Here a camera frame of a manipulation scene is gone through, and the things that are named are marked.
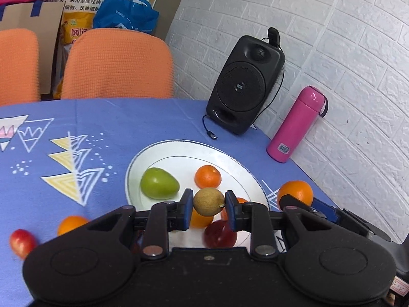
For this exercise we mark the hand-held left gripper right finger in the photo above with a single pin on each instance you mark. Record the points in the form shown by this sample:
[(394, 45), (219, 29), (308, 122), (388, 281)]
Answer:
[(230, 214)]

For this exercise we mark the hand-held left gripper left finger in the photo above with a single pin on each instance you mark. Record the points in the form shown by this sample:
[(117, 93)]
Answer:
[(188, 214)]

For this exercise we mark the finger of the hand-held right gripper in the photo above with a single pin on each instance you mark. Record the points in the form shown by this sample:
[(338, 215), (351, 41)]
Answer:
[(324, 209)]

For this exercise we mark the round brown fruit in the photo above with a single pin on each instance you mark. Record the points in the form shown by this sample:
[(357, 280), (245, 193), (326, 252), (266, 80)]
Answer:
[(208, 202)]

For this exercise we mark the large red plum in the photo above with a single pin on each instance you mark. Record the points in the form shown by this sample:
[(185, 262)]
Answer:
[(219, 235)]

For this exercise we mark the green mango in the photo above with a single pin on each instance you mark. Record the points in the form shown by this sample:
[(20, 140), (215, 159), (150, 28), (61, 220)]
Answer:
[(159, 183)]

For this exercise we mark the white plate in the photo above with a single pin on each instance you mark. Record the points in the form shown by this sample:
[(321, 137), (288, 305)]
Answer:
[(179, 163)]

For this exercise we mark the small red apple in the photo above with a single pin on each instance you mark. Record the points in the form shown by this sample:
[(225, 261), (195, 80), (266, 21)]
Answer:
[(22, 243)]

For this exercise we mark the pink bottle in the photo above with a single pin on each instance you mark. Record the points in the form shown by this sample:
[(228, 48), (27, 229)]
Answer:
[(294, 124)]

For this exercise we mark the blue printed tablecloth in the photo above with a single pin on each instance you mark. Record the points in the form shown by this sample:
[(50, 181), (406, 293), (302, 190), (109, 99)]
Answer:
[(96, 128)]

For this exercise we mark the black speaker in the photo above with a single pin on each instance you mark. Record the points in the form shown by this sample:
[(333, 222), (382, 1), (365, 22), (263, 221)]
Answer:
[(242, 86)]

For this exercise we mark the orange chair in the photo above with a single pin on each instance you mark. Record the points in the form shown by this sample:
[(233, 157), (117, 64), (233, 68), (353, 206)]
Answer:
[(19, 67), (118, 64)]

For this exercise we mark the blue plastic bag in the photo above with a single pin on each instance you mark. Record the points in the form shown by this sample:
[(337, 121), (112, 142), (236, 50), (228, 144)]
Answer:
[(127, 16)]

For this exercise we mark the yellow snack bag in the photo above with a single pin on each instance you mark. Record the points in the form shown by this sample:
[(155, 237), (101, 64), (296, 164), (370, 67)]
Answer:
[(75, 25)]

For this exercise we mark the brown paper bag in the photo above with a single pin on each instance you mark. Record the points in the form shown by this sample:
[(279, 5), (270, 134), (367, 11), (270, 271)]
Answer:
[(19, 16)]

